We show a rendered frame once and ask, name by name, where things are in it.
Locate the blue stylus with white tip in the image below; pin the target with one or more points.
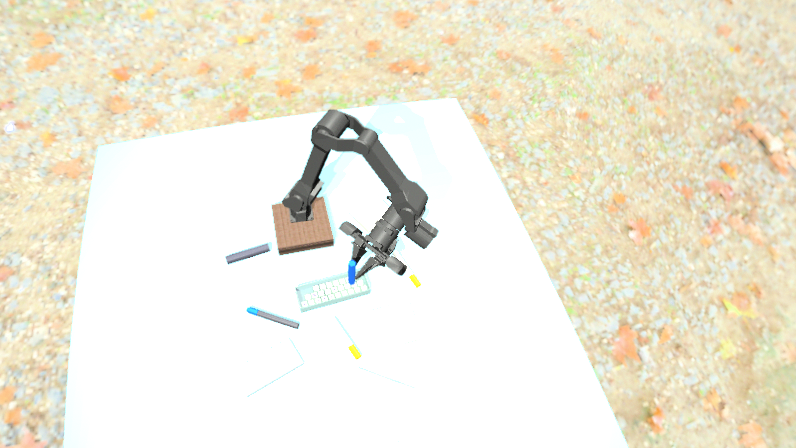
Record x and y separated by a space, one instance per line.
351 272

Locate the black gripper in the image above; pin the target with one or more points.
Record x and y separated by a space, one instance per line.
381 236

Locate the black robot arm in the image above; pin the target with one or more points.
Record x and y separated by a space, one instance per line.
408 198

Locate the black stylus with blue tip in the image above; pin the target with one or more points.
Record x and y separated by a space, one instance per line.
272 317

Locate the white keyboard with letter keys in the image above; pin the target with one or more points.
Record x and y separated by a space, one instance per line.
328 291

